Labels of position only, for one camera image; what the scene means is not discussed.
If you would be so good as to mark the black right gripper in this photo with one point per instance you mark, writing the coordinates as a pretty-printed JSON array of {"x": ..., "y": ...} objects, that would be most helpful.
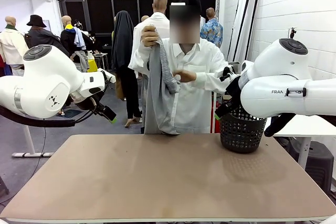
[{"x": 233, "y": 93}]

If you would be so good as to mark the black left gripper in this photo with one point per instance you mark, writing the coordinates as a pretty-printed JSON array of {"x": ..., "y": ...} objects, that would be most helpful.
[{"x": 89, "y": 103}]

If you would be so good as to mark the grey training pants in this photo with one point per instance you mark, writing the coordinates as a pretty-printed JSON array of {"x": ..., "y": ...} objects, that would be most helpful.
[{"x": 157, "y": 98}]

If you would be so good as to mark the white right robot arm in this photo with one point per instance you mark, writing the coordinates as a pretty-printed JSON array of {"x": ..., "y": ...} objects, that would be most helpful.
[{"x": 275, "y": 77}]

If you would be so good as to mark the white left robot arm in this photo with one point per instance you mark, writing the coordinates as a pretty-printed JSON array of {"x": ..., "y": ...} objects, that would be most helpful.
[{"x": 44, "y": 82}]

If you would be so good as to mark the person's left forearm white sleeve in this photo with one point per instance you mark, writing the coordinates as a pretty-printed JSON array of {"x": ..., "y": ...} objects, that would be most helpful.
[{"x": 210, "y": 80}]

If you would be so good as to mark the person's right forearm white sleeve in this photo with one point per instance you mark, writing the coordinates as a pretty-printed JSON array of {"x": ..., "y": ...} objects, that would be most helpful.
[{"x": 140, "y": 56}]

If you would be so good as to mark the person's left hand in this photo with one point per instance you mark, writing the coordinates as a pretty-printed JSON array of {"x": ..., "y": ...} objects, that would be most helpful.
[{"x": 187, "y": 75}]

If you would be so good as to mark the person's right hand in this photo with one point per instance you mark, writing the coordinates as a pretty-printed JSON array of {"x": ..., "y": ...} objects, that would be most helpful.
[{"x": 149, "y": 36}]

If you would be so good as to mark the person torso in white shirt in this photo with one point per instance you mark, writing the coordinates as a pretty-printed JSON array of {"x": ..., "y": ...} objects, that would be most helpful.
[{"x": 194, "y": 103}]

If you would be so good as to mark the black plastic laundry basket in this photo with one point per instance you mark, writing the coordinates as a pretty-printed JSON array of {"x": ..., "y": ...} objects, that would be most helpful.
[{"x": 241, "y": 137}]

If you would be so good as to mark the yellow box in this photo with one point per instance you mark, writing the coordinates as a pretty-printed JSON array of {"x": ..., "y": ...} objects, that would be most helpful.
[{"x": 92, "y": 66}]

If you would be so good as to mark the grey hanging garment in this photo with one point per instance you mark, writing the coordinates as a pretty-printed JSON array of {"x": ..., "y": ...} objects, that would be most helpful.
[{"x": 81, "y": 61}]

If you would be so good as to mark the small white background table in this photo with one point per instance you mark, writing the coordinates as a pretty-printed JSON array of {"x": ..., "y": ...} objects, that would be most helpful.
[{"x": 101, "y": 54}]

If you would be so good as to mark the figure in black cloak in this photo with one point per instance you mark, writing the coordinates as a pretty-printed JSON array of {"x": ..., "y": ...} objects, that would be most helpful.
[{"x": 122, "y": 43}]

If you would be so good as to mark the masked person in black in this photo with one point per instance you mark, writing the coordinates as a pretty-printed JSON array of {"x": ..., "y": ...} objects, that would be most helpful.
[{"x": 92, "y": 41}]

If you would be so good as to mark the white desk with T-leg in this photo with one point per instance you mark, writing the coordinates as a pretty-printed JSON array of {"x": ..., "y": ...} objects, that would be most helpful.
[{"x": 30, "y": 140}]

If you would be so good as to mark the light blue draped shirt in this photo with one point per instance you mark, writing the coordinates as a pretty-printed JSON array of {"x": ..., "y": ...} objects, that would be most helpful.
[{"x": 78, "y": 37}]

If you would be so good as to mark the mannequin with yellow collar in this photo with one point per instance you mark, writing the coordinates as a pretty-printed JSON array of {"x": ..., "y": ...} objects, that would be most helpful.
[{"x": 67, "y": 40}]

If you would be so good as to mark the white side table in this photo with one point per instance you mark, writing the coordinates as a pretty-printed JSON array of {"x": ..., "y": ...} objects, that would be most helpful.
[{"x": 309, "y": 128}]

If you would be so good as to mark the mannequin in dark jacket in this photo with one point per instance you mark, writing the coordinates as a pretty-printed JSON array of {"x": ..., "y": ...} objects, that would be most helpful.
[{"x": 42, "y": 37}]

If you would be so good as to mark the small black tripod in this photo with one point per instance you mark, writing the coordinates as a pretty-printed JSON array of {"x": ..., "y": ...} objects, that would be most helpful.
[{"x": 292, "y": 32}]

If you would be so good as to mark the black plastic stool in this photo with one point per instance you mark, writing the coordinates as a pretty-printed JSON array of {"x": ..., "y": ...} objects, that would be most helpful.
[{"x": 317, "y": 163}]

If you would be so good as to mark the black bucket hat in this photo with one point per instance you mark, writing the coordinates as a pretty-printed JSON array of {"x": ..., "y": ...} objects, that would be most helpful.
[{"x": 36, "y": 20}]

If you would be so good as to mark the mannequin in cream coat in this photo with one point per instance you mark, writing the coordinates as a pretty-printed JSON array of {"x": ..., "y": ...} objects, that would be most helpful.
[{"x": 11, "y": 45}]

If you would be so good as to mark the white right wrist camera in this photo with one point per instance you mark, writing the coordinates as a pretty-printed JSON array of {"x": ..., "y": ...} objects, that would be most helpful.
[{"x": 223, "y": 72}]

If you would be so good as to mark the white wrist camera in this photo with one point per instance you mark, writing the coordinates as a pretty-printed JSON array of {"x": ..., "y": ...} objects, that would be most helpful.
[
  {"x": 223, "y": 72},
  {"x": 107, "y": 75}
]

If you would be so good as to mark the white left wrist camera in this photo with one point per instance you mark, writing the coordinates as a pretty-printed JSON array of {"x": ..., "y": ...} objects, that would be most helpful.
[{"x": 107, "y": 75}]

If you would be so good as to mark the white panel with black frame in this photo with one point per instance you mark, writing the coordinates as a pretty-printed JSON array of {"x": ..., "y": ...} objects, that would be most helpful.
[
  {"x": 240, "y": 24},
  {"x": 254, "y": 11}
]

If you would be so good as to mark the white head-mounted camera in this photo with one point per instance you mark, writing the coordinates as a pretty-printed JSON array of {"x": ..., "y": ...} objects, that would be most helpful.
[{"x": 178, "y": 4}]

